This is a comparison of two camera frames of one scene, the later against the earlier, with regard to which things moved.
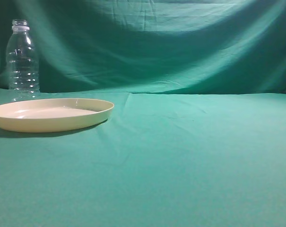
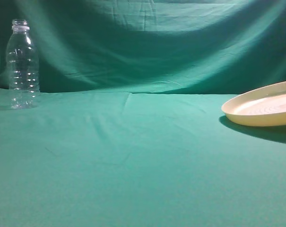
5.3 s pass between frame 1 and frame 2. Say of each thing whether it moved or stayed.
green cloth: stayed
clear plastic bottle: stayed
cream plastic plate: moved
